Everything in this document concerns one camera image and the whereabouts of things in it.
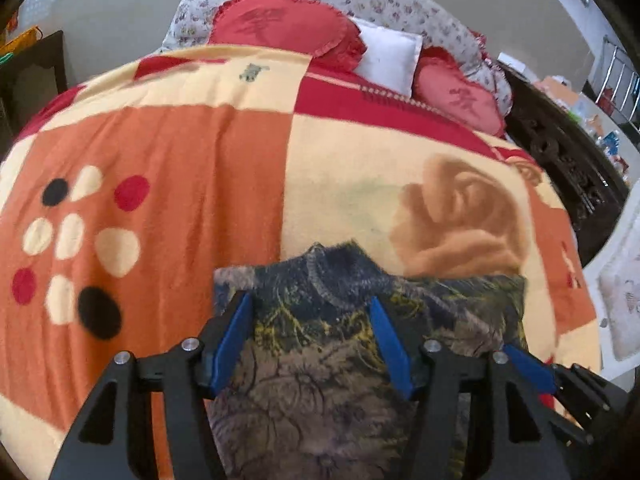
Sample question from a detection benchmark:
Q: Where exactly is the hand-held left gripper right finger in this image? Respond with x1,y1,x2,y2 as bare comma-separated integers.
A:
369,295,574,480

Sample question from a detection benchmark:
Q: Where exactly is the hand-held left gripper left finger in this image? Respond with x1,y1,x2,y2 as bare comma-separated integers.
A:
47,290,254,480

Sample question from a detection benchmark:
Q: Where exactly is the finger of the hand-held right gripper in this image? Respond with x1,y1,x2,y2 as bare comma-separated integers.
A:
504,344,629,444

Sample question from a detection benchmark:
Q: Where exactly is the dark floral patterned shirt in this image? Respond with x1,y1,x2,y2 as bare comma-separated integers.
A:
207,241,531,480

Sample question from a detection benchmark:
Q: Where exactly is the white ornate chair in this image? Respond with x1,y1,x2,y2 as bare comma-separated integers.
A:
582,200,640,381

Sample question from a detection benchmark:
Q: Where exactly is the red orange patchwork blanket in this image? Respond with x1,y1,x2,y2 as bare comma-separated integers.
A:
0,44,603,480

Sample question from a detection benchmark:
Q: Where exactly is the dark carved wooden cabinet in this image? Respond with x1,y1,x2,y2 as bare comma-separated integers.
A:
500,62,631,266

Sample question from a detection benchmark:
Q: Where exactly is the pile of assorted packets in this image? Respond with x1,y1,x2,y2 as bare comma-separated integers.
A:
535,75,632,173

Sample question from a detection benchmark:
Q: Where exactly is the small red heart pillow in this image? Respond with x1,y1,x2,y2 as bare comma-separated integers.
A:
412,47,507,137

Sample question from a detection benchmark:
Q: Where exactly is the white square pillow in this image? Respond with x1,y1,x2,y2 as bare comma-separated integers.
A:
350,17,425,98

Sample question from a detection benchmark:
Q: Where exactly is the white paper sheet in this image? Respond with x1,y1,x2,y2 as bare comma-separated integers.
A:
497,52,527,74

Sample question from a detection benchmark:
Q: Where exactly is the red ruffled cloth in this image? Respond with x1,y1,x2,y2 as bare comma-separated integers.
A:
470,30,501,73

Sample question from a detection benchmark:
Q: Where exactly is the large red heart pillow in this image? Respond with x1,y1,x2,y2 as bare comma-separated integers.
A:
210,0,368,73

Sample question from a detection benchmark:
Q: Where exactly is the dark wooden side table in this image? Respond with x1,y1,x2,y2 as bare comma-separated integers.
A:
0,30,68,146

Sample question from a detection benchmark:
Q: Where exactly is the orange bag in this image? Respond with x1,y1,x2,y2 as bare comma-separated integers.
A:
0,26,43,57

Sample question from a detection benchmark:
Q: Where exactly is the metal rail rack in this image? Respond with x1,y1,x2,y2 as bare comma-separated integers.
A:
585,35,640,131

